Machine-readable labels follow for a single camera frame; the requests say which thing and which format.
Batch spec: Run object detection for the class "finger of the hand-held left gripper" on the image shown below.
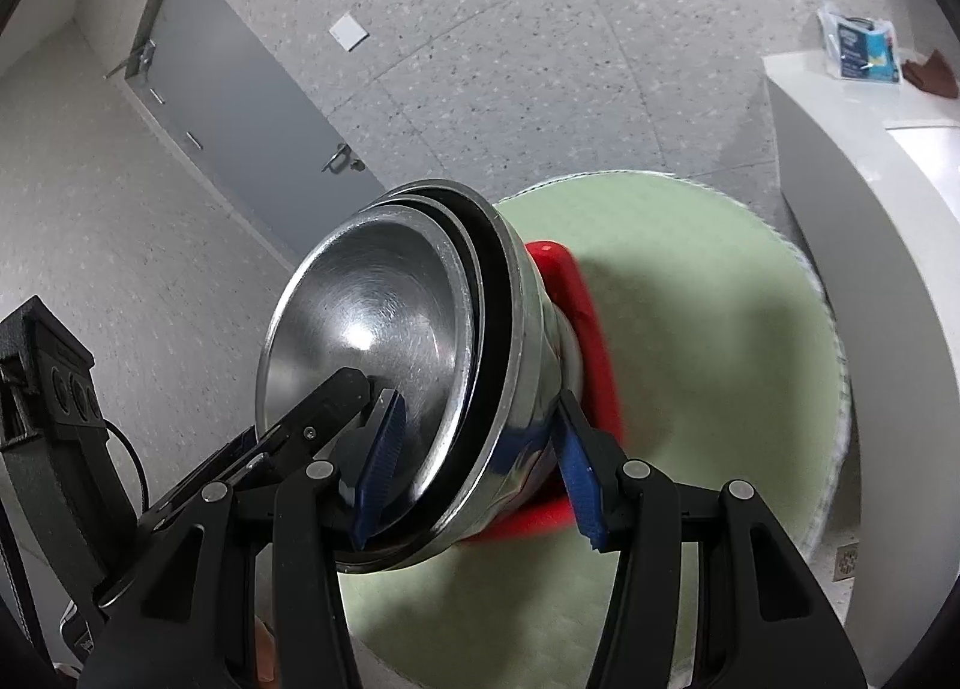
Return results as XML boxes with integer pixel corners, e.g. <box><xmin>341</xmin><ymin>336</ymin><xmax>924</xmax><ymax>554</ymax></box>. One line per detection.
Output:
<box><xmin>142</xmin><ymin>368</ymin><xmax>374</xmax><ymax>525</ymax></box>

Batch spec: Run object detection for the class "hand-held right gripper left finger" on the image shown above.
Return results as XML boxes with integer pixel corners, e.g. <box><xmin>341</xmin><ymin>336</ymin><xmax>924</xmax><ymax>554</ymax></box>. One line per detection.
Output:
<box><xmin>79</xmin><ymin>389</ymin><xmax>410</xmax><ymax>689</ymax></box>

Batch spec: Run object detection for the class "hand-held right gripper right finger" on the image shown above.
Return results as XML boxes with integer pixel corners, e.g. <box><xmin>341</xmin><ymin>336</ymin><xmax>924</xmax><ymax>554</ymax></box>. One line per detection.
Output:
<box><xmin>551</xmin><ymin>389</ymin><xmax>871</xmax><ymax>689</ymax></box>

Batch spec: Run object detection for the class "small steel bowl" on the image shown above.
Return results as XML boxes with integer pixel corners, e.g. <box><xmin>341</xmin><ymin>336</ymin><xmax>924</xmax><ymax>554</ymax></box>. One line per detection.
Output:
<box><xmin>255</xmin><ymin>205</ymin><xmax>479</xmax><ymax>547</ymax></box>

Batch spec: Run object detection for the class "large steel bowl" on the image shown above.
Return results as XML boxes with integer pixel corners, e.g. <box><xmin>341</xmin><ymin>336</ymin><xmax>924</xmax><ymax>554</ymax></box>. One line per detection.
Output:
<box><xmin>334</xmin><ymin>179</ymin><xmax>587</xmax><ymax>574</ymax></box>

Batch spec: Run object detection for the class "red plastic basin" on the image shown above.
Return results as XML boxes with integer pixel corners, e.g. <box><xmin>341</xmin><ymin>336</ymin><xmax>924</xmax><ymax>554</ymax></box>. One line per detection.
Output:
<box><xmin>457</xmin><ymin>239</ymin><xmax>625</xmax><ymax>547</ymax></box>

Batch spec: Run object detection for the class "medium steel bowl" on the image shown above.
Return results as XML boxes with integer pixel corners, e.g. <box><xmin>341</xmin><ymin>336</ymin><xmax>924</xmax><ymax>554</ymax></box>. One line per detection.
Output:
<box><xmin>360</xmin><ymin>188</ymin><xmax>520</xmax><ymax>562</ymax></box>

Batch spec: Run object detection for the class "round pale green table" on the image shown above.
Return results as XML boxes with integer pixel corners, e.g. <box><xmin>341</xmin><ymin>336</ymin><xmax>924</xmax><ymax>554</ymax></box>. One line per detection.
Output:
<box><xmin>337</xmin><ymin>171</ymin><xmax>845</xmax><ymax>689</ymax></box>

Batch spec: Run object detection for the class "white lace tablecloth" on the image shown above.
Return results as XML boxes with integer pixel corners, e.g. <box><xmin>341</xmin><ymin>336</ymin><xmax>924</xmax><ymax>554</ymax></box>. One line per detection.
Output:
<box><xmin>337</xmin><ymin>167</ymin><xmax>856</xmax><ymax>689</ymax></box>

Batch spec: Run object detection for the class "metal door closer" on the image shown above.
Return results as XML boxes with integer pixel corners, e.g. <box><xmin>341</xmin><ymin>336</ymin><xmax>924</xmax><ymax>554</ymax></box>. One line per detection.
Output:
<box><xmin>105</xmin><ymin>40</ymin><xmax>158</xmax><ymax>79</ymax></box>

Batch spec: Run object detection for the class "grey door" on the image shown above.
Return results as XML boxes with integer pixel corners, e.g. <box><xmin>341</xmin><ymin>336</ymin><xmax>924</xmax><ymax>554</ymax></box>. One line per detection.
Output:
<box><xmin>124</xmin><ymin>0</ymin><xmax>391</xmax><ymax>270</ymax></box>

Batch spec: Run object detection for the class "white vanity counter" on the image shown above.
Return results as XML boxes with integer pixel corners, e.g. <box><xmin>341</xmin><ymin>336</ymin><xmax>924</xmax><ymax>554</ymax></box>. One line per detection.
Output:
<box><xmin>761</xmin><ymin>47</ymin><xmax>960</xmax><ymax>689</ymax></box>

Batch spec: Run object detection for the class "white sink basin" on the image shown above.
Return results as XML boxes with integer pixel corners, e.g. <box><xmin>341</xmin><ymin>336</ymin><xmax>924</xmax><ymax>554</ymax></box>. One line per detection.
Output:
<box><xmin>885</xmin><ymin>122</ymin><xmax>960</xmax><ymax>210</ymax></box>

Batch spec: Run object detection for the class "blue tissue pack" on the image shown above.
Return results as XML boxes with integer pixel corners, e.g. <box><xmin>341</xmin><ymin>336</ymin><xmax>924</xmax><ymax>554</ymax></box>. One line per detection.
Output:
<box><xmin>817</xmin><ymin>2</ymin><xmax>901</xmax><ymax>84</ymax></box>

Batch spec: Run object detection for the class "brown cloth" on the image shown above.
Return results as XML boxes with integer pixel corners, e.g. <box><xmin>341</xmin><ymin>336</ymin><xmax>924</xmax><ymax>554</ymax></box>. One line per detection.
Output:
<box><xmin>902</xmin><ymin>50</ymin><xmax>957</xmax><ymax>97</ymax></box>

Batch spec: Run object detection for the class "black cable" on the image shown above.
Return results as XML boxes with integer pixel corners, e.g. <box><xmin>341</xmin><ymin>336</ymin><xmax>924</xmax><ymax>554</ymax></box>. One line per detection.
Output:
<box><xmin>101</xmin><ymin>417</ymin><xmax>151</xmax><ymax>517</ymax></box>

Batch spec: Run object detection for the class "metal door handle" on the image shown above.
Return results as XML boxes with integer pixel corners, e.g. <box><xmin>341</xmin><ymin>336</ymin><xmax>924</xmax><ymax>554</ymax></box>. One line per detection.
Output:
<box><xmin>322</xmin><ymin>143</ymin><xmax>367</xmax><ymax>174</ymax></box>

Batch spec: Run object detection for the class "white light switch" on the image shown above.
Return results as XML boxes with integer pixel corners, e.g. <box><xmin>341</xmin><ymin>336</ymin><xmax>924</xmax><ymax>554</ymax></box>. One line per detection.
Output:
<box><xmin>328</xmin><ymin>14</ymin><xmax>368</xmax><ymax>51</ymax></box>

